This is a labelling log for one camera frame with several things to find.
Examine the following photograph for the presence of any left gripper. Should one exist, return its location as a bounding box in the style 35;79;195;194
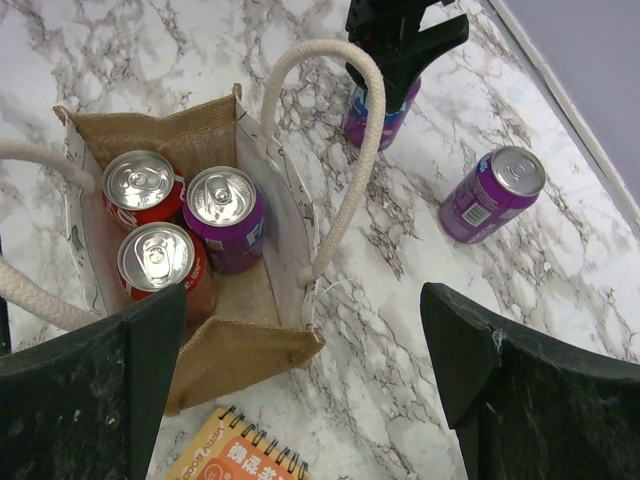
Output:
347;1;469;108

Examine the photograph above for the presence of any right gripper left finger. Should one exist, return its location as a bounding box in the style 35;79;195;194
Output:
1;285;186;479

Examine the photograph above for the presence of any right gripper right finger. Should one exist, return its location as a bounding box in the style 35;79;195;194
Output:
420;283;639;479

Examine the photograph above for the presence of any red cola can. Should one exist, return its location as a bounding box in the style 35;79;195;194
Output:
117;222;218;325
102;150;186;230

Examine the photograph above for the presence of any purple soda can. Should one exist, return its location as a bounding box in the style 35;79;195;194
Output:
342;74;424;152
183;166;265;275
438;146;546;244

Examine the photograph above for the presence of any orange spiral notebook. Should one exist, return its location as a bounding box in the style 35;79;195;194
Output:
166;406;310;480

